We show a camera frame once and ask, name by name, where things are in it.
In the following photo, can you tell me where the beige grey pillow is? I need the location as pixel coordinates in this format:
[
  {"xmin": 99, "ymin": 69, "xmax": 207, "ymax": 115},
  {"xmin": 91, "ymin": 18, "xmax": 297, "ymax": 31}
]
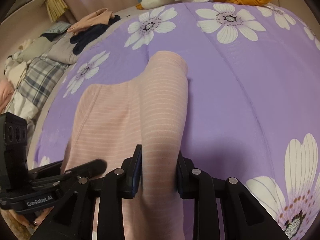
[{"xmin": 13, "ymin": 36, "xmax": 54, "ymax": 63}]

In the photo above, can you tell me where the pink garment in pile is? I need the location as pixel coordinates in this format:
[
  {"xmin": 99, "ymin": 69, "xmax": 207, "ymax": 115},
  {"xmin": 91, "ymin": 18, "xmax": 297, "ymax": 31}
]
[{"xmin": 67, "ymin": 8, "xmax": 115, "ymax": 35}]

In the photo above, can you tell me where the pink cloth at bedside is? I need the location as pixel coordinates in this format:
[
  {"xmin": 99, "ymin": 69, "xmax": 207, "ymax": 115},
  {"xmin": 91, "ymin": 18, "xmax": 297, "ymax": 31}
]
[{"xmin": 0, "ymin": 78, "xmax": 15, "ymax": 113}]

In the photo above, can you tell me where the person's left hand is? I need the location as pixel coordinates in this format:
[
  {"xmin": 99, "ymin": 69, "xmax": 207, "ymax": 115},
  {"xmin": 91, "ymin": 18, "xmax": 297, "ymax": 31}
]
[{"xmin": 10, "ymin": 207, "xmax": 53, "ymax": 228}]

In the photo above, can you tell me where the purple floral bed sheet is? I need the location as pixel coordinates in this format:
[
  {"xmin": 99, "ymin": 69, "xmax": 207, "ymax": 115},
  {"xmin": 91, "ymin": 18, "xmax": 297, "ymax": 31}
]
[{"xmin": 34, "ymin": 2, "xmax": 319, "ymax": 239}]

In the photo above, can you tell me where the dark navy garment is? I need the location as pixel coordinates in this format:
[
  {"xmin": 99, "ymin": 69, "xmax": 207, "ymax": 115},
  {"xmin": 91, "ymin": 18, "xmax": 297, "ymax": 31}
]
[{"xmin": 70, "ymin": 15, "xmax": 121, "ymax": 55}]

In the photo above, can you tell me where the blue checked folded cloth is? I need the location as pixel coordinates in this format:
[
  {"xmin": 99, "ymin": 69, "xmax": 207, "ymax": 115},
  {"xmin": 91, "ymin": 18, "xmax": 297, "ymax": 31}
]
[{"xmin": 40, "ymin": 21, "xmax": 71, "ymax": 42}]

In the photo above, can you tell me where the pink ribbed knit top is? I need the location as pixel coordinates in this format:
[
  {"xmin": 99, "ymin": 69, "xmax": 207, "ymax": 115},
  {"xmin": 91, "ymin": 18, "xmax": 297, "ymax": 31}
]
[{"xmin": 62, "ymin": 51, "xmax": 188, "ymax": 239}]

